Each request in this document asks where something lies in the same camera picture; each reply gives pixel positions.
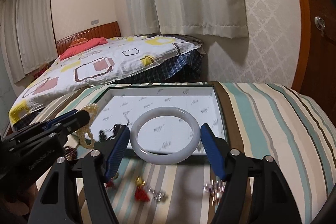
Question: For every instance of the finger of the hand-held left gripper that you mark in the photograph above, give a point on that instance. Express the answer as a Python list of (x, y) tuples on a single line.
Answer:
[(61, 116), (80, 119)]

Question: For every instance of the silver crystal brooch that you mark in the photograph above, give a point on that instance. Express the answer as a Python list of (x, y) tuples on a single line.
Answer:
[(215, 189)]

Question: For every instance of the orange round cushion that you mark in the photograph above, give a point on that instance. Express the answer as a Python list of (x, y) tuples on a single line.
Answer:
[(79, 42)]

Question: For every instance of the white pleated curtain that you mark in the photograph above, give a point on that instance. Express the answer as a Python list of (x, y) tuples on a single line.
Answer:
[(31, 29)]

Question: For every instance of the brown wooden door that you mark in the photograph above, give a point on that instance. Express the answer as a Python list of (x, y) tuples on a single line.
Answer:
[(312, 56)]

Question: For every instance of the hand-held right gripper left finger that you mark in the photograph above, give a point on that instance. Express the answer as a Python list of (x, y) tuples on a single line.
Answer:
[(115, 153)]

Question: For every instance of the wall socket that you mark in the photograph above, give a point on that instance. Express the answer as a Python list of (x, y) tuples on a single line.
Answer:
[(95, 21)]

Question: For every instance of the bed with patterned quilt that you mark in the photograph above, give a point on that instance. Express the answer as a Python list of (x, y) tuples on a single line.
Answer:
[(118, 61)]

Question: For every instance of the white jade bangle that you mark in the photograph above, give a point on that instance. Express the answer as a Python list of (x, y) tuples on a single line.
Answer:
[(136, 146)]

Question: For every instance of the red pillow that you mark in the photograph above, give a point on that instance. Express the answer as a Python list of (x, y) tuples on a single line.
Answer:
[(78, 49)]

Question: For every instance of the small dark ornament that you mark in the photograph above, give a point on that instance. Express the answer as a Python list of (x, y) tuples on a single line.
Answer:
[(105, 134)]

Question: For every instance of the blue plaid sheet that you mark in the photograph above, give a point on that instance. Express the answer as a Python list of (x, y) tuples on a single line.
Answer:
[(173, 66)]

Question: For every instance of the small silver ornament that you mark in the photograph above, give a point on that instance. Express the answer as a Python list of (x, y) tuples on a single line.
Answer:
[(158, 193)]

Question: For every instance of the wooden headboard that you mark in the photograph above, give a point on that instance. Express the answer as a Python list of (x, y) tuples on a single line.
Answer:
[(105, 29)]

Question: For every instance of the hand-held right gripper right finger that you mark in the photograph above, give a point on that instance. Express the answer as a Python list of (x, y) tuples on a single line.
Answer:
[(213, 153)]

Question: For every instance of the gold charm with red tassel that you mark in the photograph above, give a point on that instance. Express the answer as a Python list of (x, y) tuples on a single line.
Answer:
[(141, 187)]

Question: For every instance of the white box with green rim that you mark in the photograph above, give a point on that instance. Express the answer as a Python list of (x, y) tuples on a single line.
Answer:
[(162, 103)]

